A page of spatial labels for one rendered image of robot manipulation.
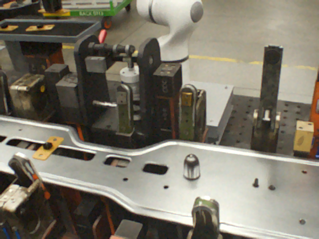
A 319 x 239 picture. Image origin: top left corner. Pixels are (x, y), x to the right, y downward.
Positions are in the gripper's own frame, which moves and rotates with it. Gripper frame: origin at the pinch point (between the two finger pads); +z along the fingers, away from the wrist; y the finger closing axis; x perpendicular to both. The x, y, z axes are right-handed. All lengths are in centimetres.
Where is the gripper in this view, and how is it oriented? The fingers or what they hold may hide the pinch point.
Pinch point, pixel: (52, 1)
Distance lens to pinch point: 91.6
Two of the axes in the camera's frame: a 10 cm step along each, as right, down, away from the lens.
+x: 8.0, 2.9, -5.2
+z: 0.7, 8.3, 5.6
